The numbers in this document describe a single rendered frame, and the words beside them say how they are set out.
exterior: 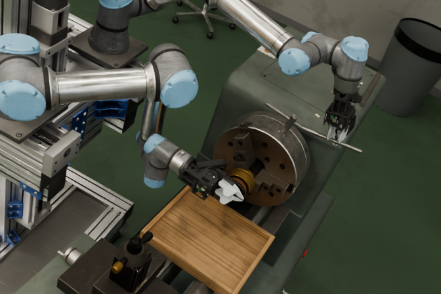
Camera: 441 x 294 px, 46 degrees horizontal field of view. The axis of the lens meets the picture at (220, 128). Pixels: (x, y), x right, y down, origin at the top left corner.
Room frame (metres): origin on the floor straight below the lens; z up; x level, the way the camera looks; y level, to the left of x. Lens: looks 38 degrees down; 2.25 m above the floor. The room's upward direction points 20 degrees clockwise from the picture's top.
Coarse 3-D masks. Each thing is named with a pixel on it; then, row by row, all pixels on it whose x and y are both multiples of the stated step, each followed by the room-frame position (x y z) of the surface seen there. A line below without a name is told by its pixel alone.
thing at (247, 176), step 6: (234, 174) 1.25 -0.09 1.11; (240, 174) 1.25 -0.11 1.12; (246, 174) 1.26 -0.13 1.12; (252, 174) 1.29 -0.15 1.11; (234, 180) 1.22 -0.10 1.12; (240, 180) 1.23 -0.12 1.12; (246, 180) 1.24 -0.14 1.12; (252, 180) 1.26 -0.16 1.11; (240, 186) 1.21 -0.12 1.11; (246, 186) 1.23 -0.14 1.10; (252, 186) 1.25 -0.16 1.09; (246, 192) 1.22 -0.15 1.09
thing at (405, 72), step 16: (400, 32) 3.98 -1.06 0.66; (416, 32) 4.34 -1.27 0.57; (432, 32) 4.33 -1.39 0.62; (400, 48) 3.92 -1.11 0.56; (416, 48) 3.84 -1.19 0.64; (432, 48) 4.29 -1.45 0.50; (384, 64) 4.01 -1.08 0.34; (400, 64) 3.88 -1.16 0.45; (416, 64) 3.83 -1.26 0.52; (432, 64) 3.83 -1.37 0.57; (400, 80) 3.86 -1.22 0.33; (416, 80) 3.84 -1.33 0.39; (432, 80) 3.88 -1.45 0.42; (384, 96) 3.90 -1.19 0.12; (400, 96) 3.86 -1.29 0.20; (416, 96) 3.88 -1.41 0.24; (400, 112) 3.88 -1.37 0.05
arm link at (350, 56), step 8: (344, 40) 1.37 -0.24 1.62; (352, 40) 1.37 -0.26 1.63; (360, 40) 1.38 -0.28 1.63; (336, 48) 1.37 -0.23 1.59; (344, 48) 1.35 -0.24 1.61; (352, 48) 1.34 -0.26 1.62; (360, 48) 1.34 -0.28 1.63; (336, 56) 1.35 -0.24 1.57; (344, 56) 1.34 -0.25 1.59; (352, 56) 1.33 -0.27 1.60; (360, 56) 1.34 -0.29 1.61; (336, 64) 1.35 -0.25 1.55; (344, 64) 1.34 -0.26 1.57; (352, 64) 1.33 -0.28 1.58; (360, 64) 1.34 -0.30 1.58; (336, 72) 1.36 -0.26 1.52; (344, 72) 1.33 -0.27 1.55; (352, 72) 1.33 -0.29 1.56; (360, 72) 1.34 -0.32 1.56; (344, 80) 1.33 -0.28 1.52; (352, 80) 1.33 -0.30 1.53
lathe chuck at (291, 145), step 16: (256, 128) 1.37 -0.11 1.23; (272, 128) 1.39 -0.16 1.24; (224, 144) 1.39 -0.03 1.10; (256, 144) 1.36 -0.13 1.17; (272, 144) 1.34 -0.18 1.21; (288, 144) 1.35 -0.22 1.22; (272, 160) 1.33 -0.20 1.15; (288, 160) 1.32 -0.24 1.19; (304, 160) 1.38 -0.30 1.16; (288, 176) 1.31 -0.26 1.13; (288, 192) 1.31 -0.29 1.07
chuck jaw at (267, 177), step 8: (264, 168) 1.34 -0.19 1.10; (256, 176) 1.29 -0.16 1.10; (264, 176) 1.30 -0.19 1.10; (272, 176) 1.32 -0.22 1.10; (256, 184) 1.26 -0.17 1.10; (264, 184) 1.27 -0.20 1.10; (272, 184) 1.28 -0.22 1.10; (280, 184) 1.29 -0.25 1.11; (288, 184) 1.30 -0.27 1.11; (256, 192) 1.26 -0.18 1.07; (264, 192) 1.27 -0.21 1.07; (272, 192) 1.28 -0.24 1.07; (280, 192) 1.27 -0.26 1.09
